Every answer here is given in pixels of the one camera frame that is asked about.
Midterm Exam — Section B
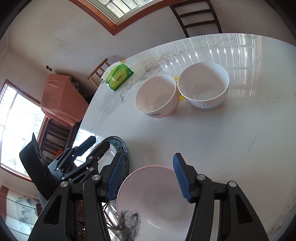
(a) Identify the light wooden chair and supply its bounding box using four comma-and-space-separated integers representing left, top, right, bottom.
87, 58, 110, 89

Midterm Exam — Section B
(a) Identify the white Rabbit bowl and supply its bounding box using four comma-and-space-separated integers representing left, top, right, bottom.
134, 74, 180, 118

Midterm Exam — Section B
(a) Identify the white blue striped bowl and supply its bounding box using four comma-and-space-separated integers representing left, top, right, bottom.
177, 62, 230, 110

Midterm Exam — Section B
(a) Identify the yellow warning sticker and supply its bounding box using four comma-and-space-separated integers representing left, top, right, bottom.
173, 75, 186, 102

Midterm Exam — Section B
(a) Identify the left blue floral plate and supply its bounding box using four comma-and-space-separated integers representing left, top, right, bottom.
94, 136, 130, 178

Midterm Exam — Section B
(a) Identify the dark wooden chair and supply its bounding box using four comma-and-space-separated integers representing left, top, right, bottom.
170, 1, 223, 38

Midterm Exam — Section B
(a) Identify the barred window wooden frame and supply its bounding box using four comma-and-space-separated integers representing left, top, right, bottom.
71, 0, 179, 36

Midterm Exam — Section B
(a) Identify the large pink bowl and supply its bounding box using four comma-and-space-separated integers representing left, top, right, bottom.
116, 165, 194, 240

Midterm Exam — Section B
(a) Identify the orange cloth covered furniture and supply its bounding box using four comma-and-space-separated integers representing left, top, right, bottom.
40, 74, 88, 128

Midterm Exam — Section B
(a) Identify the dark wooden side bench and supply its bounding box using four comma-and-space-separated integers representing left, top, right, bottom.
37, 116, 81, 165

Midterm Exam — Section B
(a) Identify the green tissue pack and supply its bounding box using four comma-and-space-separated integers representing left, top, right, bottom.
101, 61, 133, 91

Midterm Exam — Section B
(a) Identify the side window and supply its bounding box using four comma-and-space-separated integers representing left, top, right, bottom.
1, 80, 45, 180

